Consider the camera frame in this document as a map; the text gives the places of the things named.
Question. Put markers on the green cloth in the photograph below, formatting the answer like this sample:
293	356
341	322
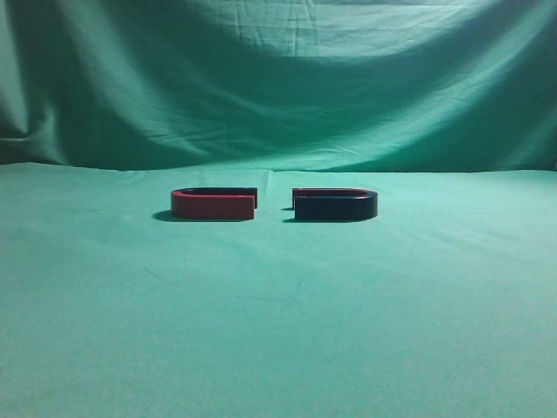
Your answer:
444	305

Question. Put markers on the left red-blue horseshoe magnet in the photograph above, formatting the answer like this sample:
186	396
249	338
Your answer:
215	203

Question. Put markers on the right blue-red horseshoe magnet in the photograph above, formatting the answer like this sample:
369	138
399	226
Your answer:
334	204

